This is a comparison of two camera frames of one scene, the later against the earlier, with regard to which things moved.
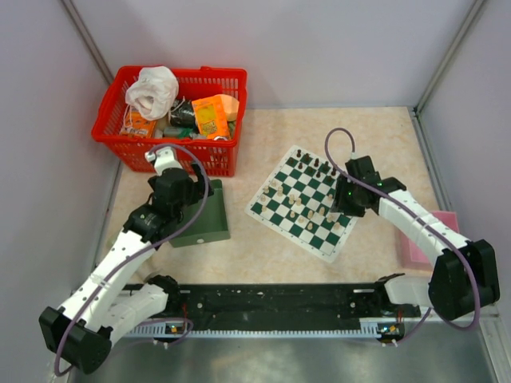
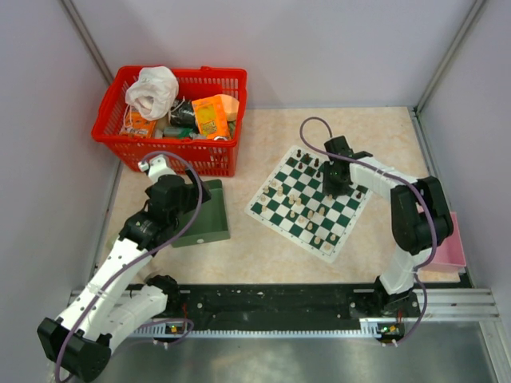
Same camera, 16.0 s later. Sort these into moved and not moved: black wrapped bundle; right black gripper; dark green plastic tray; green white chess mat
Moved: right black gripper
Not moved: black wrapped bundle; dark green plastic tray; green white chess mat
